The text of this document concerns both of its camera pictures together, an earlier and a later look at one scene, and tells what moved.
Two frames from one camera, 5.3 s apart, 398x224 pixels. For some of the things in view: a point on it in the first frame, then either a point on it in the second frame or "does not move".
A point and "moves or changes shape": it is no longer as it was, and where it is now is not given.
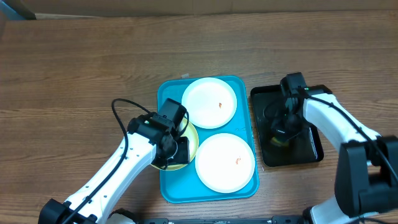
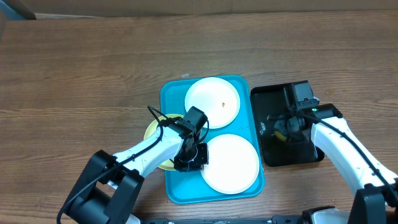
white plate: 225,163 moves or changes shape
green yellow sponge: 275,141 moves or changes shape
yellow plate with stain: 188,130 moves or changes shape
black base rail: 225,221 does not move
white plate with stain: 210,102 does not move
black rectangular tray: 268,104 does not move
